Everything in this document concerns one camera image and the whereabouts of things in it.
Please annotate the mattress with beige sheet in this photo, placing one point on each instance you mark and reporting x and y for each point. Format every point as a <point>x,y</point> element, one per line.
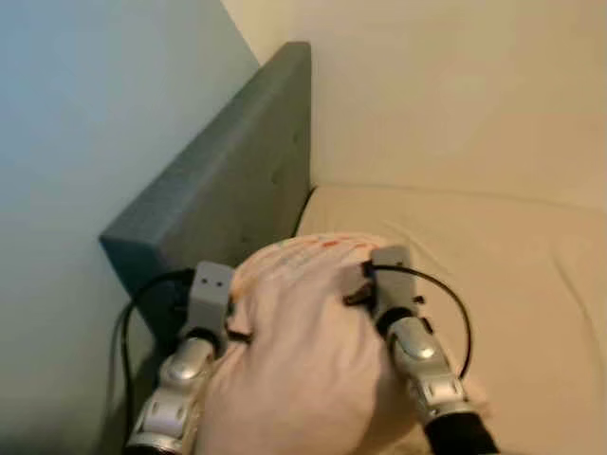
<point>512,284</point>

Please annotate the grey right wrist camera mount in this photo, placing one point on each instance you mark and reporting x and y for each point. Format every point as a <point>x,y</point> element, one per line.
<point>391,275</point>

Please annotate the pink dotted pillow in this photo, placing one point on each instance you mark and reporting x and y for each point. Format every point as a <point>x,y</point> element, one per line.
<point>303,360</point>

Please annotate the teal fabric headboard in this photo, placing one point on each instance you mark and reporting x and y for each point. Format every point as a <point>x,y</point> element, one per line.
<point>218,180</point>

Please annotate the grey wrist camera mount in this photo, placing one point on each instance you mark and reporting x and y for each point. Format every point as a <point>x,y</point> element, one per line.
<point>391,275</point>
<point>209,294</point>

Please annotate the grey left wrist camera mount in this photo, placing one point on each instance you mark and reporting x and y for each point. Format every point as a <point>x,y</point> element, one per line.
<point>209,294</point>

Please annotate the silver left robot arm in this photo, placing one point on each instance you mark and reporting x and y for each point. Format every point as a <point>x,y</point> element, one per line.
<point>180,379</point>

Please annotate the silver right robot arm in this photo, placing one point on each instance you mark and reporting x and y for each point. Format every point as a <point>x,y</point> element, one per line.
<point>422,360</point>

